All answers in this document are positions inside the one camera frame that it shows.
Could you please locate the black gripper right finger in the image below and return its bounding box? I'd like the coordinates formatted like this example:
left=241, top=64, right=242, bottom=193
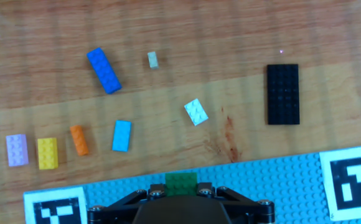
left=196, top=182, right=276, bottom=224

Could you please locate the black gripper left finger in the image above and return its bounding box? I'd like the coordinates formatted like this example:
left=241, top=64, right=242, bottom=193
left=86, top=183, right=167, bottom=224

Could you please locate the green square Lego plate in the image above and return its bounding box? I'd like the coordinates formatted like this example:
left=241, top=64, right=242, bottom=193
left=164, top=172, right=199, bottom=197

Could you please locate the grey Lego baseplate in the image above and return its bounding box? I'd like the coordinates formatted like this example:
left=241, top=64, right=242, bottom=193
left=23, top=144, right=361, bottom=224

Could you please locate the cyan Lego brick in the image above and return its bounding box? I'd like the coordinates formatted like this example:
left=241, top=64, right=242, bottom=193
left=111, top=120, right=133, bottom=152

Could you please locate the orange Lego brick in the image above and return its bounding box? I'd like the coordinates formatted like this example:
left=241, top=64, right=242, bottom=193
left=69, top=124, right=90, bottom=157

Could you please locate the yellow Lego brick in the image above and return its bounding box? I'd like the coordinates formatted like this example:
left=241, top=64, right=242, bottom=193
left=37, top=137, right=59, bottom=170

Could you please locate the white Lego brick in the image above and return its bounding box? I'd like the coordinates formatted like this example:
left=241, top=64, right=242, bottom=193
left=184, top=98, right=209, bottom=127

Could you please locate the pink Lego brick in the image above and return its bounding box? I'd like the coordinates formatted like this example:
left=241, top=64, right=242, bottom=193
left=6, top=134, right=29, bottom=167

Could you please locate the black Lego plate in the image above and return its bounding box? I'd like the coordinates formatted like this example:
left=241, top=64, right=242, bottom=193
left=266, top=63, right=301, bottom=126

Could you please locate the long blue Lego brick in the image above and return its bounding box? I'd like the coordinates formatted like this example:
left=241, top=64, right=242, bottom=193
left=86, top=47, right=123, bottom=95

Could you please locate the tiny beige Lego brick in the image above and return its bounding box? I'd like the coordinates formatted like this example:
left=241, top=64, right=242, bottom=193
left=147, top=51, right=159, bottom=70

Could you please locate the black white marker tag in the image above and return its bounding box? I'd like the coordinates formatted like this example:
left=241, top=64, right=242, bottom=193
left=319, top=144, right=361, bottom=222
left=23, top=186, right=88, bottom=224

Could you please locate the wood grain table mat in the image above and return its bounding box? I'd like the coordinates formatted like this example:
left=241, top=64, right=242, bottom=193
left=0, top=0, right=361, bottom=224

